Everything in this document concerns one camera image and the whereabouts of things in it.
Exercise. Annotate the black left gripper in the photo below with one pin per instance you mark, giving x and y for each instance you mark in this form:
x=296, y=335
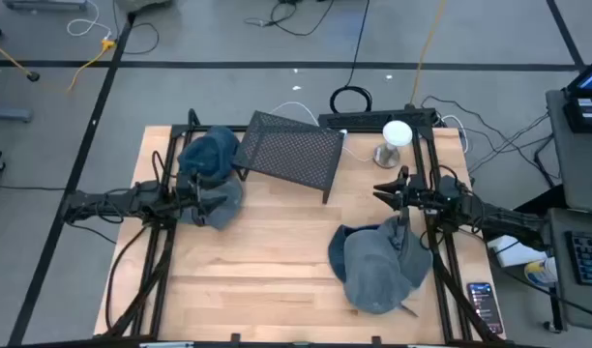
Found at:
x=187, y=193

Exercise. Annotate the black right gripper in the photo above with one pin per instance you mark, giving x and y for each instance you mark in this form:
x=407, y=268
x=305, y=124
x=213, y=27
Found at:
x=417, y=193

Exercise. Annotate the grey baseball cap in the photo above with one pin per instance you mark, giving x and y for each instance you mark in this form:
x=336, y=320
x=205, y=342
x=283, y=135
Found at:
x=378, y=270
x=226, y=208

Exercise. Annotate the teal blue fabric hat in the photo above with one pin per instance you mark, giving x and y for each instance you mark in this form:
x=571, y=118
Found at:
x=209, y=152

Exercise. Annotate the dark navy fabric hat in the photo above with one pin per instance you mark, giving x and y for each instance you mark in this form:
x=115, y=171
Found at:
x=337, y=251

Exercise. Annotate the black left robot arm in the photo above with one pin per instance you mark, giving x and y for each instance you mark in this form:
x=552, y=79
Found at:
x=112, y=200

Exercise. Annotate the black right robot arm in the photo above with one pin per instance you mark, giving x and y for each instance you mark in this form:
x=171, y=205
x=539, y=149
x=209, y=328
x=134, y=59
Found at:
x=494, y=215

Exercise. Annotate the white mushroom table lamp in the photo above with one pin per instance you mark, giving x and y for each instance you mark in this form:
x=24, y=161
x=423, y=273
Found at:
x=396, y=133

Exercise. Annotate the long black equipment box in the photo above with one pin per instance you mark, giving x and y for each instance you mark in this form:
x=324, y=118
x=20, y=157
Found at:
x=373, y=117

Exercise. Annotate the black perforated metal rack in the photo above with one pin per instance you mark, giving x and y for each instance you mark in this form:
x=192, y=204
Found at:
x=288, y=150

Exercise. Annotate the white box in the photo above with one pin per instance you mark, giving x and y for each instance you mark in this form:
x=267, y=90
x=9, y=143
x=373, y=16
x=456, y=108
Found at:
x=513, y=251

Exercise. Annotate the black smartphone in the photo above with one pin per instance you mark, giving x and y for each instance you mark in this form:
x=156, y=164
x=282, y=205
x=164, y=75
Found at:
x=484, y=307

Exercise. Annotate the grey side desk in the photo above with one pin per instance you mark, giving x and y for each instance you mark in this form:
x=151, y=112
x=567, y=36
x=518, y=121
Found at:
x=576, y=164
x=586, y=304

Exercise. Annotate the black keyboard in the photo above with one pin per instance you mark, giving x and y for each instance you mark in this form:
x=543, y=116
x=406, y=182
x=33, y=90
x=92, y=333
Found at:
x=588, y=256

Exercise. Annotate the black laptop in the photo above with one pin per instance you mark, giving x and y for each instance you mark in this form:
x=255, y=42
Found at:
x=588, y=82

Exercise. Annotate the black aluminium table frame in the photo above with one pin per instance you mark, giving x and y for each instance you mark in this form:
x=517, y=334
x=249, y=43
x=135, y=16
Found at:
x=424, y=154

